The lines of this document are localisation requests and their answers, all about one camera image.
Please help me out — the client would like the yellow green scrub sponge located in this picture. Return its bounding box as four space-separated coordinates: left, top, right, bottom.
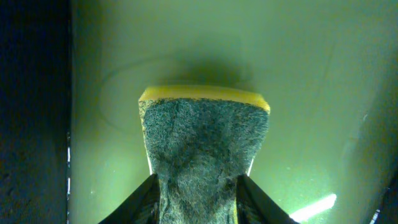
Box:
139 85 271 224

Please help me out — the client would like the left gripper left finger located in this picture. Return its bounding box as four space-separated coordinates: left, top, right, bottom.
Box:
99 174 160 224

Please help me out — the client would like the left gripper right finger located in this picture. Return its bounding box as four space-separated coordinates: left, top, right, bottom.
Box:
236 174 299 224

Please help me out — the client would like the dark green tray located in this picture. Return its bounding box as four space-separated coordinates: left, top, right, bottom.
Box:
1 1 397 223

